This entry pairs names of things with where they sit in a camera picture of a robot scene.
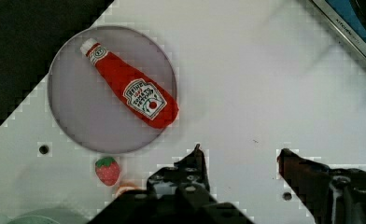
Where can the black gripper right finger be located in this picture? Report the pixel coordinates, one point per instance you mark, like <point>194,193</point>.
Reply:
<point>333,196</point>

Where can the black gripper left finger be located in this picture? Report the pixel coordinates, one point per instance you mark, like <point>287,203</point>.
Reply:
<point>189,170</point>

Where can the toy orange slice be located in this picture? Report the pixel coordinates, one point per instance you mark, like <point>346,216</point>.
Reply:
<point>125,187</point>

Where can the red plush ketchup bottle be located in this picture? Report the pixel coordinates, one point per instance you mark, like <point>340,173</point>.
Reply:
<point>139,93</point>

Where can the toy strawberry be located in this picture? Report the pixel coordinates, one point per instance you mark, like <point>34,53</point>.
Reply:
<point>108,171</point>

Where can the green perforated colander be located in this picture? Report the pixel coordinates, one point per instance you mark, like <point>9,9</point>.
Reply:
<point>46,216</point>

